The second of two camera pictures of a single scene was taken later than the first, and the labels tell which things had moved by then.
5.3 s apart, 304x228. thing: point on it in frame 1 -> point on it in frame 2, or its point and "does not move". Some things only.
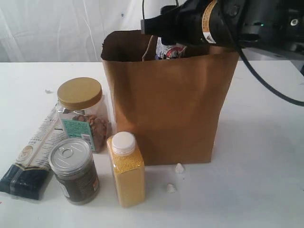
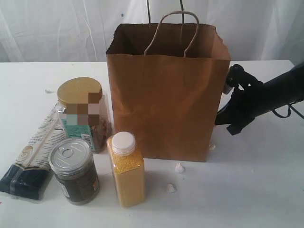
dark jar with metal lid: [72, 163] does not move
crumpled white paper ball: [171, 188] does not move
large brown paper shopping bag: [172, 105] does not move
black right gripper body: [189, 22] -> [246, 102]
